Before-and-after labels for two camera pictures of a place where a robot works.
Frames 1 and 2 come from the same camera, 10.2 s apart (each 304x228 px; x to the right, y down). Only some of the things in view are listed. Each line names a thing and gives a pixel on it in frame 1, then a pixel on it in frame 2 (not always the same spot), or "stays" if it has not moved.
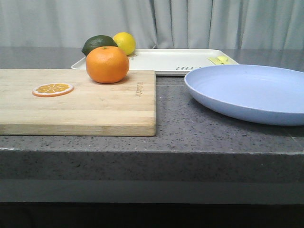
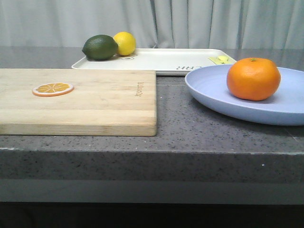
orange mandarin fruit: (107, 64) → (254, 79)
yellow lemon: (125, 41) stays
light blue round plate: (267, 94) stays
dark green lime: (97, 41) stays
